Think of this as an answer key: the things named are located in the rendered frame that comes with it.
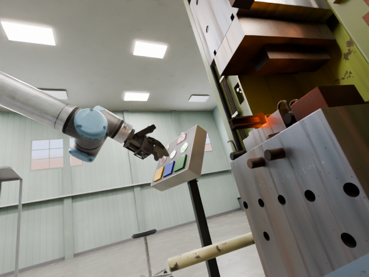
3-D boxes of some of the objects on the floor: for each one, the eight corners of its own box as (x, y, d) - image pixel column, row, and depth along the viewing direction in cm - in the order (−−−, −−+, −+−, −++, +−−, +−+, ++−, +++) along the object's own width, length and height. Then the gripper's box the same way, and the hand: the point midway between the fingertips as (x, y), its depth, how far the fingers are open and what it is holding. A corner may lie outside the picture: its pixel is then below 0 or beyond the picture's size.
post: (245, 422, 74) (182, 155, 110) (239, 413, 78) (180, 156, 114) (253, 416, 76) (189, 154, 111) (248, 407, 79) (187, 156, 115)
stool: (165, 272, 288) (157, 226, 309) (177, 282, 236) (166, 226, 257) (125, 287, 266) (119, 236, 288) (128, 302, 214) (121, 238, 236)
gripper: (119, 148, 83) (160, 170, 92) (128, 140, 77) (171, 164, 85) (126, 133, 88) (164, 155, 97) (135, 124, 82) (174, 148, 91)
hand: (166, 153), depth 92 cm, fingers closed
